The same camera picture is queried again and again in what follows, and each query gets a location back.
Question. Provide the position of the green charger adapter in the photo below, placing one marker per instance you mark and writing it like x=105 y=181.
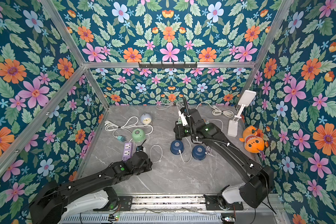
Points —
x=121 y=138

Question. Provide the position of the pale blue table clock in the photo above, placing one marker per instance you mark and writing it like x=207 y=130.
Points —
x=146 y=119

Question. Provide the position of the purple power strip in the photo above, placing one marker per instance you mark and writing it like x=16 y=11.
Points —
x=128 y=151

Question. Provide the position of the orange clownfish plush toy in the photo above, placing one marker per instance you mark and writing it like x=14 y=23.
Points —
x=253 y=143

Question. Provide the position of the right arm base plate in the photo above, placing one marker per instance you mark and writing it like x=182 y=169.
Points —
x=215 y=203

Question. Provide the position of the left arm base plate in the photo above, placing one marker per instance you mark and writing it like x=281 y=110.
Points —
x=120 y=203

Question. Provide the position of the blue meat grinder front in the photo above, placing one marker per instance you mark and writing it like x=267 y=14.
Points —
x=199 y=152

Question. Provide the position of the blue meat grinder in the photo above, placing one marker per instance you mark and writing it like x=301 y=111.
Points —
x=199 y=152
x=177 y=147

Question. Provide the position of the green meat grinder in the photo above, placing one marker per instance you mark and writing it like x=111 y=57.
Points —
x=138 y=135

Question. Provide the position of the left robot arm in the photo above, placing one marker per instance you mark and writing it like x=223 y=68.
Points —
x=55 y=202

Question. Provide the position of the black hook rail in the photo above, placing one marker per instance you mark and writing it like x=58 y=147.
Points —
x=162 y=65

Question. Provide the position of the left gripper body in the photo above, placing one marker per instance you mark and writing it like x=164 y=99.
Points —
x=146 y=167

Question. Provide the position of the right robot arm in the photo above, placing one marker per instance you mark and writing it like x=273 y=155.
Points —
x=258 y=179

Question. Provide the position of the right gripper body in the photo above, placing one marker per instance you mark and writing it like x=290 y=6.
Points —
x=187 y=115

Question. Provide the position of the white folding desk lamp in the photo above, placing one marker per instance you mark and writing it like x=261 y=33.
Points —
x=245 y=100

